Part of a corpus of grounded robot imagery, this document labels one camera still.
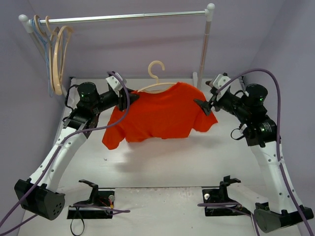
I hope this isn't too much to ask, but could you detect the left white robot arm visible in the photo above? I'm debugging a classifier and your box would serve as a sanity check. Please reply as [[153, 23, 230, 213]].
[[14, 82, 139, 220]]

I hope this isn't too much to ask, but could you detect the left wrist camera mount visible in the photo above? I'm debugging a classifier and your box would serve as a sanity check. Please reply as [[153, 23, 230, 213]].
[[106, 72, 126, 96]]

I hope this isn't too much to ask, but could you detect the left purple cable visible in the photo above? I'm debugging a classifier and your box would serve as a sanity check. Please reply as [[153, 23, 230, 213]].
[[0, 71, 131, 236]]

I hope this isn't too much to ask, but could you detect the purple cable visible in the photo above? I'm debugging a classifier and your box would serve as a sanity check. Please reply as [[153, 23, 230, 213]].
[[196, 68, 315, 236], [0, 71, 131, 236]]

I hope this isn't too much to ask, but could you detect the blue wire hanger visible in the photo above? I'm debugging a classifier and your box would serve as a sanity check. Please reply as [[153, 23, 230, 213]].
[[29, 19, 64, 98]]

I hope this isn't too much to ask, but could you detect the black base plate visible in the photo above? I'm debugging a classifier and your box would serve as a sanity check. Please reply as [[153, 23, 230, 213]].
[[202, 188, 251, 217], [66, 189, 115, 219]]

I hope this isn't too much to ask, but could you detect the silver white clothes rack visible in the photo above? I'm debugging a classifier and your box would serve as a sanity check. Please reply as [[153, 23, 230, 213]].
[[18, 2, 216, 89]]

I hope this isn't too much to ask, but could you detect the black loop cable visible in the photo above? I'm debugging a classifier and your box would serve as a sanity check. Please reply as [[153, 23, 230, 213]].
[[230, 127, 247, 141], [64, 85, 82, 111]]

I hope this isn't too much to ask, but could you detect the right black loop cable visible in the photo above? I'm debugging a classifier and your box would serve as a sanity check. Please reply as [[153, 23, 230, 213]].
[[230, 127, 247, 141]]

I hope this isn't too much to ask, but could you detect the wooden hanger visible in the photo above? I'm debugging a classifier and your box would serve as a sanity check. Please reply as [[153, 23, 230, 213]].
[[137, 60, 176, 93], [45, 16, 73, 95], [33, 14, 62, 95]]

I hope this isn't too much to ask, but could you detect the orange t shirt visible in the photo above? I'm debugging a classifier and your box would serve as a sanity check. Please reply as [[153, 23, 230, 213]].
[[102, 82, 218, 150]]

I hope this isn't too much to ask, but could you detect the left black loop cable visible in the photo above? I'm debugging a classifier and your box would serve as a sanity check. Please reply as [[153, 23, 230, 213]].
[[64, 85, 82, 111]]

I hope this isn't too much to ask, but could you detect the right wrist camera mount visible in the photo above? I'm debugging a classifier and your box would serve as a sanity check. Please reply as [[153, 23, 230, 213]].
[[205, 73, 231, 95]]

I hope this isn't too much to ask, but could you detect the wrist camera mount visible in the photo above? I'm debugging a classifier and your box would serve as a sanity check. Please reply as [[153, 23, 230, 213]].
[[205, 73, 231, 95], [106, 72, 126, 96]]

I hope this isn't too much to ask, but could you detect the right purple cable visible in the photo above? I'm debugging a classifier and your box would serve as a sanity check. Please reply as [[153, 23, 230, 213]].
[[196, 68, 315, 236]]

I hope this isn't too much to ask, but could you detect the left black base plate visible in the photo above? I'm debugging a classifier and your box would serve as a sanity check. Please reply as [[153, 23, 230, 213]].
[[66, 189, 115, 219]]

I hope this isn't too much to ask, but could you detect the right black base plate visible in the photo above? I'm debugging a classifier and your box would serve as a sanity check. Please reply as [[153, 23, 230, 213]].
[[202, 188, 251, 217]]

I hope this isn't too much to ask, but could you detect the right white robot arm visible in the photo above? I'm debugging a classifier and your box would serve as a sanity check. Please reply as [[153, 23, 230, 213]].
[[195, 84, 314, 233]]

